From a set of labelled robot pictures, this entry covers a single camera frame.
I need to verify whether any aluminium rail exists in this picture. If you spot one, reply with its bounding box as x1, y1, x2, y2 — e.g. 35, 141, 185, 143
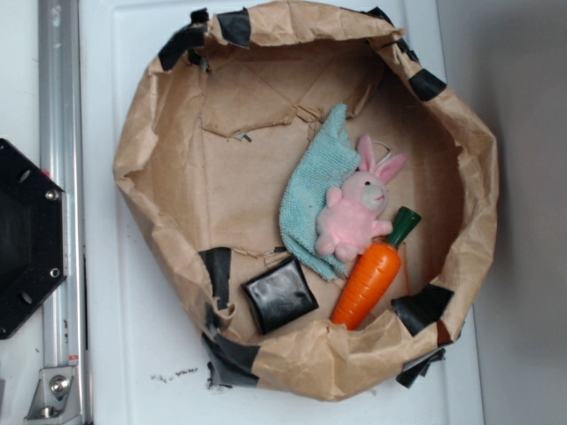
38, 1, 92, 424

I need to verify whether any metal corner bracket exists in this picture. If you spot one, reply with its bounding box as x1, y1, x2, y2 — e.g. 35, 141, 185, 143
23, 366, 83, 425

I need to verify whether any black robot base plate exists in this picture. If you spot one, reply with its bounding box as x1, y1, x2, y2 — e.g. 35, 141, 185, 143
1, 139, 66, 340

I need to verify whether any pink plush bunny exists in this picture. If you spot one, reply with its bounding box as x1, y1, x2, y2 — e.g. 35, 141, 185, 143
315, 135, 407, 263

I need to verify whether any orange toy carrot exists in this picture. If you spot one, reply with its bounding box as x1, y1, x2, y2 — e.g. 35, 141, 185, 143
330, 206, 422, 330

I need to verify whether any light blue cloth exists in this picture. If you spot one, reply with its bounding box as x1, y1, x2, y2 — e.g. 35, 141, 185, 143
279, 104, 361, 281

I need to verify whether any brown paper bag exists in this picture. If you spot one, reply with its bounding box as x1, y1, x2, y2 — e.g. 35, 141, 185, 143
113, 1, 498, 401

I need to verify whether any black box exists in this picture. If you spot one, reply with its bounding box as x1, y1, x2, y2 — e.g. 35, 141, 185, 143
241, 256, 319, 335

